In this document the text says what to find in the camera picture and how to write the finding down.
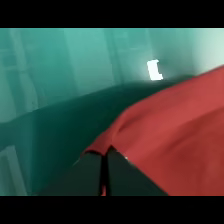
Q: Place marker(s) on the red T-shirt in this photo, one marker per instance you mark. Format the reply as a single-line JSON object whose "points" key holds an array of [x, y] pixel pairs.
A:
{"points": [[180, 133]]}

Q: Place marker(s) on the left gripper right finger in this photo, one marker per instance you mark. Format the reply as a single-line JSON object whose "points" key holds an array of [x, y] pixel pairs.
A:
{"points": [[130, 180]]}

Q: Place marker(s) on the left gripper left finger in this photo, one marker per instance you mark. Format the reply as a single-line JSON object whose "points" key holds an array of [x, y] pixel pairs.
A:
{"points": [[83, 176]]}

